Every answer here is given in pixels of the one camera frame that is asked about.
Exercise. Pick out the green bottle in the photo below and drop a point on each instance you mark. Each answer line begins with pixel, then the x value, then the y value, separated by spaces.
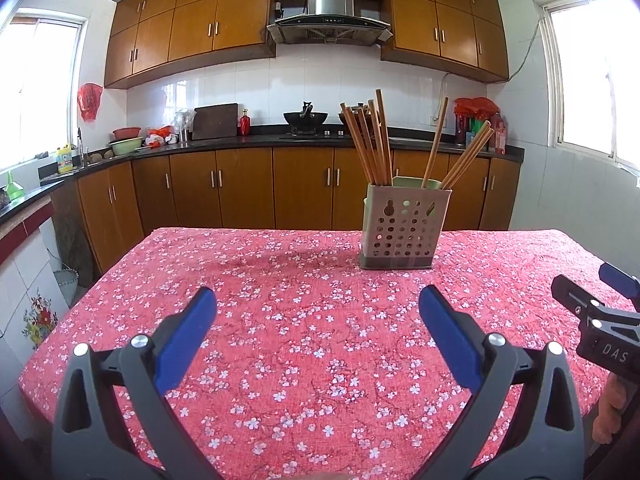
pixel 477 126

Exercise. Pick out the metal utensil cup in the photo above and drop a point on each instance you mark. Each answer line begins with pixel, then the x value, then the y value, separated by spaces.
pixel 185 132

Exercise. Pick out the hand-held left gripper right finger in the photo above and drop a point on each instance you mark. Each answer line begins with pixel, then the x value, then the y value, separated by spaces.
pixel 450 335

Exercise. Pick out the wooden base cabinets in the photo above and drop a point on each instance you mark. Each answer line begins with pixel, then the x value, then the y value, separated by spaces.
pixel 245 185

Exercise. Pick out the wooden wall cabinets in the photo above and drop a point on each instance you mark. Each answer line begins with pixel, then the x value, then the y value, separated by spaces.
pixel 190 25
pixel 450 25

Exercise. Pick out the large bright window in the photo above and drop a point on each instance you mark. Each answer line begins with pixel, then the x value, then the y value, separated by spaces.
pixel 585 80

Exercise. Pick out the red floral tablecloth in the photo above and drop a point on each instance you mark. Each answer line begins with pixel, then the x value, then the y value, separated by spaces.
pixel 300 310

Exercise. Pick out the steel range hood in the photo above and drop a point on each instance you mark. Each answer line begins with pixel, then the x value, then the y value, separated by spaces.
pixel 330 0

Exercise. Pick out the pale waste basket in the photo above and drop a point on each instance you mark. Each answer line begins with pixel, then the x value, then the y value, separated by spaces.
pixel 65 285

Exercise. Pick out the black kitchen countertop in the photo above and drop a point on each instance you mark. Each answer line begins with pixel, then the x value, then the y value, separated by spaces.
pixel 240 141

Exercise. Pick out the person's right hand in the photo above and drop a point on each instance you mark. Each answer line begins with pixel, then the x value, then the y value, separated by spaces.
pixel 610 410

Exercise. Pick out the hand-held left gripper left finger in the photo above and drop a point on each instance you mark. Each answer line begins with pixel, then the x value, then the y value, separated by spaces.
pixel 187 335

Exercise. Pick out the dark wooden cutting board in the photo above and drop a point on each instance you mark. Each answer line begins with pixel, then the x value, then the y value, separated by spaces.
pixel 215 122

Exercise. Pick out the red and white bag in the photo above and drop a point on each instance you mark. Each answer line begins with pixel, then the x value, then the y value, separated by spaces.
pixel 160 135

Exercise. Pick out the dark lidded wok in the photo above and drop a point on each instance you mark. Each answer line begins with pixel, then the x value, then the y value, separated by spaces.
pixel 342 118

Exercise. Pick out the green funnel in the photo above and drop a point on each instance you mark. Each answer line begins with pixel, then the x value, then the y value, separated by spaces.
pixel 13 190

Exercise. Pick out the tall red box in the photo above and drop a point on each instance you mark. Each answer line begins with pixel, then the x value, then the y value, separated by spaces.
pixel 498 135

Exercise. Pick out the red plastic bag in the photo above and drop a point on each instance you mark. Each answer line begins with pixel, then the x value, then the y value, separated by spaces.
pixel 90 100

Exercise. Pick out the dark red bottle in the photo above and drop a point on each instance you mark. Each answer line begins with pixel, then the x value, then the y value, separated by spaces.
pixel 461 130

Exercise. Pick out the small kitchen window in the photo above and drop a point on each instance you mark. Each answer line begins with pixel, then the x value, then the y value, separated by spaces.
pixel 40 90

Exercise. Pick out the metal sink faucet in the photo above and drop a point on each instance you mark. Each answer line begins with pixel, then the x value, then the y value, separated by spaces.
pixel 79 145

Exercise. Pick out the gas stove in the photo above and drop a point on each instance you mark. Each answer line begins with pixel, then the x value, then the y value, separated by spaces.
pixel 310 135

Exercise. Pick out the pale green basin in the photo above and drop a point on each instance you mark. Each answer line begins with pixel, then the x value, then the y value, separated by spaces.
pixel 125 147

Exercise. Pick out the red basin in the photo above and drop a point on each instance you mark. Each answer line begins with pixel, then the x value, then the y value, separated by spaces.
pixel 126 133

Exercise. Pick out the yellow detergent bottle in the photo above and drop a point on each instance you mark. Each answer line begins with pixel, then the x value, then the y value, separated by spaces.
pixel 65 162

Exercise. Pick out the bunch of wooden chopsticks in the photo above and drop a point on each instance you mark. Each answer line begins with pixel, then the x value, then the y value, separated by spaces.
pixel 381 150

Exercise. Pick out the beige perforated chopstick holder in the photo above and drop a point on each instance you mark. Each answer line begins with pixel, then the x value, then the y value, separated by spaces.
pixel 400 230

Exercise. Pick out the black wok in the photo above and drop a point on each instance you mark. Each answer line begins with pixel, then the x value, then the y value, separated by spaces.
pixel 305 117

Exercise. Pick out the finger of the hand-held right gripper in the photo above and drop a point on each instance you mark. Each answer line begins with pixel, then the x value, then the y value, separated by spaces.
pixel 617 276
pixel 570 291

